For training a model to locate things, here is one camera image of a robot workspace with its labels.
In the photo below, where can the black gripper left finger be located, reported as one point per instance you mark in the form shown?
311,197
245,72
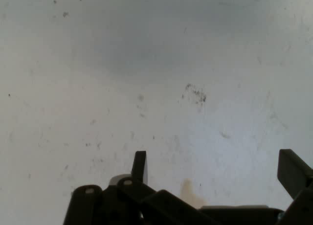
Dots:
139,166

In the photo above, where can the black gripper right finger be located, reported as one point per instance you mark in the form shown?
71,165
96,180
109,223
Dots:
293,171

